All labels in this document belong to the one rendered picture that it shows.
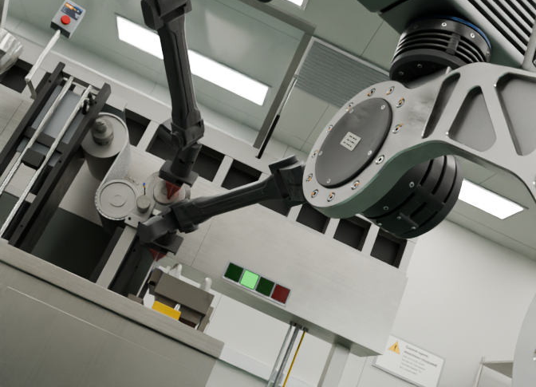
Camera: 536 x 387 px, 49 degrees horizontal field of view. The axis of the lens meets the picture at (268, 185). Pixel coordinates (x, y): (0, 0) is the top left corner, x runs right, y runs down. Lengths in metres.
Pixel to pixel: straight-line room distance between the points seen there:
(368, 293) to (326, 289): 0.16
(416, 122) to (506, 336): 4.51
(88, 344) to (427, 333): 3.67
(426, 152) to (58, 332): 1.03
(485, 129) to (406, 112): 0.13
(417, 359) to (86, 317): 3.60
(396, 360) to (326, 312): 2.61
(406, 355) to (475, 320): 0.66
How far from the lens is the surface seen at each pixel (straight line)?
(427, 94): 0.73
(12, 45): 2.12
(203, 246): 2.11
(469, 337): 5.01
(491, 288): 5.16
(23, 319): 1.50
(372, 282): 2.22
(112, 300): 1.45
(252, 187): 1.38
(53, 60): 2.38
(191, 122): 1.54
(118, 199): 1.80
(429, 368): 4.83
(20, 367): 1.49
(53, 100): 1.82
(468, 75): 0.70
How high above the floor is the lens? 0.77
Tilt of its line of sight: 20 degrees up
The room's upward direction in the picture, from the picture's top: 24 degrees clockwise
